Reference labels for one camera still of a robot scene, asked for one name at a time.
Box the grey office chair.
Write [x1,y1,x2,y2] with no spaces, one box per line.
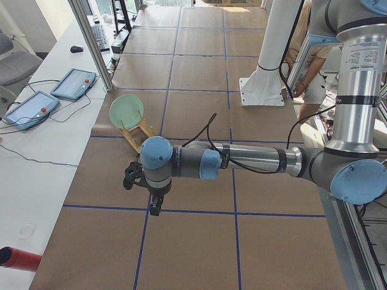
[1,31,43,104]

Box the aluminium frame post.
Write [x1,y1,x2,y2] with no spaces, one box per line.
[68,0,114,92]

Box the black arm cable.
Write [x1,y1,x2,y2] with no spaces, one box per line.
[183,112,336,175]

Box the black computer mouse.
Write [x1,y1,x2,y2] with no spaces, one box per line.
[70,45,83,53]

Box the aluminium frame rail right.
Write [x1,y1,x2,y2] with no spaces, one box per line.
[327,195,386,289]

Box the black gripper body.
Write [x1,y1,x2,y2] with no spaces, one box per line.
[151,190,165,206]

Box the black keyboard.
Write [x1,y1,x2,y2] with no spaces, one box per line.
[91,24,109,51]

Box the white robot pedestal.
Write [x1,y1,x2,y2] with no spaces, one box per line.
[239,0,304,106]

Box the blue teach pendant far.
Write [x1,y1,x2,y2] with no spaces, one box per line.
[50,68,97,100]

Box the red cylinder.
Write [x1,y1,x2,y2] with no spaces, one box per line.
[1,246,42,272]

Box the blue teach pendant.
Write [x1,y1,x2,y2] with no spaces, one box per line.
[50,68,97,100]
[3,91,59,129]

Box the wooden dish rack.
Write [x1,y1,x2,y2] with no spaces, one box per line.
[120,110,155,153]

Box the blue teach pendant near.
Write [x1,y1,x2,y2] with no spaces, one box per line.
[3,91,59,129]

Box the person in beige shorts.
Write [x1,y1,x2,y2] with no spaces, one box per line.
[285,1,331,120]

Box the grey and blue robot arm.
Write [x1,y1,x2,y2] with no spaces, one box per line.
[123,1,386,216]

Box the light green plate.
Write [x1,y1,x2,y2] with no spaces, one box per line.
[109,94,144,129]

